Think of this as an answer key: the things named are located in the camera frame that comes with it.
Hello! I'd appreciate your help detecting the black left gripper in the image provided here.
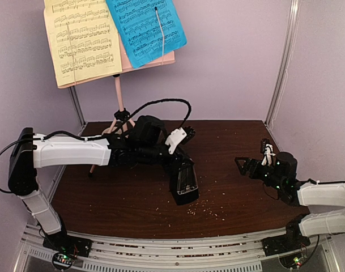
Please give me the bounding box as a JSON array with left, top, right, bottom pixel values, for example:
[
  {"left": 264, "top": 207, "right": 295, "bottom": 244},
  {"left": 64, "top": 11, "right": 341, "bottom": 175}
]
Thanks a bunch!
[{"left": 137, "top": 138, "right": 194, "bottom": 175}]

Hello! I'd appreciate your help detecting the black metronome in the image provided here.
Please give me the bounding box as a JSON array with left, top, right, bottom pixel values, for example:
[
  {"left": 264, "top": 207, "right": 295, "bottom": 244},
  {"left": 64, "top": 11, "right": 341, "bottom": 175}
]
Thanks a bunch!
[{"left": 169, "top": 159, "right": 199, "bottom": 206}]

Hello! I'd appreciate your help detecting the clear metronome cover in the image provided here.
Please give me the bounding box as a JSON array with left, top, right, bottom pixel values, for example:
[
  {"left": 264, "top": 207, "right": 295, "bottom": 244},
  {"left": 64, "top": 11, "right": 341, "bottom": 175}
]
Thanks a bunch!
[{"left": 177, "top": 166, "right": 198, "bottom": 195}]

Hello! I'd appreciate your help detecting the pink music stand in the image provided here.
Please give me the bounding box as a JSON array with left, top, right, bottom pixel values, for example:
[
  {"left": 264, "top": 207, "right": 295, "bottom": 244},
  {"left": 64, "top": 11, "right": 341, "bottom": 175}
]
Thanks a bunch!
[{"left": 44, "top": 0, "right": 176, "bottom": 178}]

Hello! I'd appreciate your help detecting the blue sheet music page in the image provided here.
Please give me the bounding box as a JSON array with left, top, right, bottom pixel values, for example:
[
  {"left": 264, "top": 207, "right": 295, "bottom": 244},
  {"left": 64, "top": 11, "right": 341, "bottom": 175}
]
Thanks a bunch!
[{"left": 106, "top": 0, "right": 187, "bottom": 69}]

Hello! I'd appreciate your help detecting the yellow sheet music page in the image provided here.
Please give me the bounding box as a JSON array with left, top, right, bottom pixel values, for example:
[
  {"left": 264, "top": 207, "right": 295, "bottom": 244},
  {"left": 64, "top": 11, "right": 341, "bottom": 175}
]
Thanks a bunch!
[{"left": 44, "top": 0, "right": 123, "bottom": 87}]

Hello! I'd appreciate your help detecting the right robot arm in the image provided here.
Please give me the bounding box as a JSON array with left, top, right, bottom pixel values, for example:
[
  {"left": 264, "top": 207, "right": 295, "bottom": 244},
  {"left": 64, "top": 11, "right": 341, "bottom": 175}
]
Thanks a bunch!
[{"left": 235, "top": 152, "right": 345, "bottom": 250}]

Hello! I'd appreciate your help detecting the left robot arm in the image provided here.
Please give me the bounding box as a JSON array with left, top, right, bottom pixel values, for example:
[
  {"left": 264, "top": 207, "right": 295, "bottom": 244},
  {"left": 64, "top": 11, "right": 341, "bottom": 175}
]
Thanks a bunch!
[{"left": 8, "top": 116, "right": 199, "bottom": 252}]

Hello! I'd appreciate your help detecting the white ceramic mug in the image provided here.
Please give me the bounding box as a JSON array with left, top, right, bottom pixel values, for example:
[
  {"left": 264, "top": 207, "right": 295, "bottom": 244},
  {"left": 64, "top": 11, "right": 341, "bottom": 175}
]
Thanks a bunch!
[{"left": 101, "top": 127, "right": 123, "bottom": 135}]

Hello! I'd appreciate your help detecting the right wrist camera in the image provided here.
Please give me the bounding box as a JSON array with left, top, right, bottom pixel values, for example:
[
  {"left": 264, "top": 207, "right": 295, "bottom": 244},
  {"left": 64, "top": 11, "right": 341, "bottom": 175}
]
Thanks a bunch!
[{"left": 261, "top": 138, "right": 275, "bottom": 166}]

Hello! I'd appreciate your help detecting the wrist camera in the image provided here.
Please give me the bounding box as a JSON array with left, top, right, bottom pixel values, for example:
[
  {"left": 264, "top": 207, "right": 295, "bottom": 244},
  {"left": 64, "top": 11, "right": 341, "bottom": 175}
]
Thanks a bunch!
[
  {"left": 165, "top": 126, "right": 195, "bottom": 155},
  {"left": 261, "top": 138, "right": 275, "bottom": 166}
]

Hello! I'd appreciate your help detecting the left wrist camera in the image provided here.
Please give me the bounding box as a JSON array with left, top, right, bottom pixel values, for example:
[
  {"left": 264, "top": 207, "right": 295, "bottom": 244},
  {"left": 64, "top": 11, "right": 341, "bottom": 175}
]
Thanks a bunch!
[{"left": 165, "top": 126, "right": 195, "bottom": 155}]

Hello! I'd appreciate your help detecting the left black cable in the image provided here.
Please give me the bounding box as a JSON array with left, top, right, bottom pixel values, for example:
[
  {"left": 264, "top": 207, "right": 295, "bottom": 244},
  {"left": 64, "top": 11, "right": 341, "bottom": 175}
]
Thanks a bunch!
[{"left": 123, "top": 98, "right": 192, "bottom": 134}]

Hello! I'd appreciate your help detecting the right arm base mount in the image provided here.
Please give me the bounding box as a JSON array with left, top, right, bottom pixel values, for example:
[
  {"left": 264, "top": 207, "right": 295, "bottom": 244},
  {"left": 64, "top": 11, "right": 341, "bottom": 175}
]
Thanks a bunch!
[{"left": 262, "top": 234, "right": 310, "bottom": 256}]

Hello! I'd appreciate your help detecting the aluminium front rail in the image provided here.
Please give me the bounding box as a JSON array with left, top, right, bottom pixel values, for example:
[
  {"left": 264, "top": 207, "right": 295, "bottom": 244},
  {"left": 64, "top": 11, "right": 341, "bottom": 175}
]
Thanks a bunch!
[{"left": 12, "top": 225, "right": 343, "bottom": 271}]

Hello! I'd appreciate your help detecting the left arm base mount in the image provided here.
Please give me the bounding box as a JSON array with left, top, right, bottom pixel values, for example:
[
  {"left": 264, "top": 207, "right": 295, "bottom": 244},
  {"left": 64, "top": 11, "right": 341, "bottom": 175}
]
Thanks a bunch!
[{"left": 42, "top": 232, "right": 92, "bottom": 257}]

